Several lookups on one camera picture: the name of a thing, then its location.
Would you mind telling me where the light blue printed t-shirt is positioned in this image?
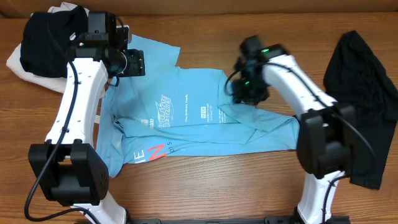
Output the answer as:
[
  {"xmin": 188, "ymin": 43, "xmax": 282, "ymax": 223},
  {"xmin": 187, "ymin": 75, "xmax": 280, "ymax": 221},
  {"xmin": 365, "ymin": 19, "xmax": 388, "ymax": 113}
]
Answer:
[{"xmin": 96, "ymin": 35, "xmax": 299, "ymax": 177}]

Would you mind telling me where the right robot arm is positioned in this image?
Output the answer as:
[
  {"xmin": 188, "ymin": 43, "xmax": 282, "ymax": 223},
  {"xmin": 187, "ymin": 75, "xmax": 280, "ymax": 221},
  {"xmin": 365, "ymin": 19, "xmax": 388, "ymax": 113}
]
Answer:
[{"xmin": 232, "ymin": 35, "xmax": 359, "ymax": 224}]

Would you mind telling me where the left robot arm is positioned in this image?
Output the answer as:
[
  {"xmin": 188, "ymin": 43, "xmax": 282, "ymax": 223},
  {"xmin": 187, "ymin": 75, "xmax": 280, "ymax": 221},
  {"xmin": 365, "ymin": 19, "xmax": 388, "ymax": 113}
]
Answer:
[{"xmin": 28, "ymin": 11, "xmax": 145, "ymax": 223}]

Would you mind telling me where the folded beige garment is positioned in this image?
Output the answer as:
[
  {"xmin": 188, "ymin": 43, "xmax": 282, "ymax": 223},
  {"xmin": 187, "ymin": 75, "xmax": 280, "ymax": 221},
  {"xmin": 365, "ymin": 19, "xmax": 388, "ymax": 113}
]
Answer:
[{"xmin": 6, "ymin": 2, "xmax": 89, "ymax": 93}]

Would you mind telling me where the folded black garment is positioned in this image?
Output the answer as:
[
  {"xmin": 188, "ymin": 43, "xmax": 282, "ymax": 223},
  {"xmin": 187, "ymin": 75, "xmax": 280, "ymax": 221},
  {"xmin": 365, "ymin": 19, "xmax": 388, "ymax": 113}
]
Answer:
[{"xmin": 20, "ymin": 6, "xmax": 88, "ymax": 78}]

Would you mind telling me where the black garment on right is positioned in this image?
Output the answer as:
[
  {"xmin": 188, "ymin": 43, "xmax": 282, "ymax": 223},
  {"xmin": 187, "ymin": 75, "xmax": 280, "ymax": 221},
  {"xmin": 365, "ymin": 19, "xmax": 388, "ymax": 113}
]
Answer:
[{"xmin": 323, "ymin": 30, "xmax": 397, "ymax": 189}]

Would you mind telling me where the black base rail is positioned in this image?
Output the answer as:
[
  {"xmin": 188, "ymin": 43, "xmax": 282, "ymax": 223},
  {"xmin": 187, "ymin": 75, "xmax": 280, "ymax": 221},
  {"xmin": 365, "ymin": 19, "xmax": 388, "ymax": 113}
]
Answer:
[{"xmin": 124, "ymin": 215, "xmax": 352, "ymax": 224}]

